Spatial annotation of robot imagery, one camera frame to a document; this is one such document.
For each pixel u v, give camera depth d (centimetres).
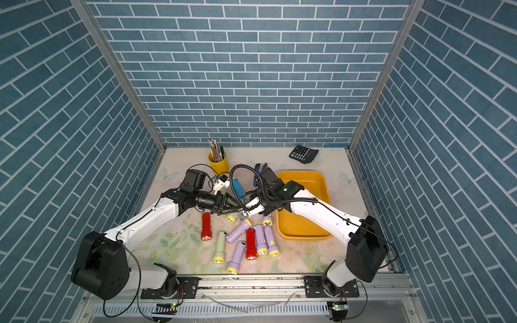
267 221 88
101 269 41
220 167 102
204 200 69
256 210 67
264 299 73
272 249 80
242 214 65
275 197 57
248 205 67
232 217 89
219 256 78
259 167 109
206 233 85
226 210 75
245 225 87
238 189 99
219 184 75
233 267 75
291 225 90
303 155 115
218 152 103
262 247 80
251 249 81
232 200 72
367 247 42
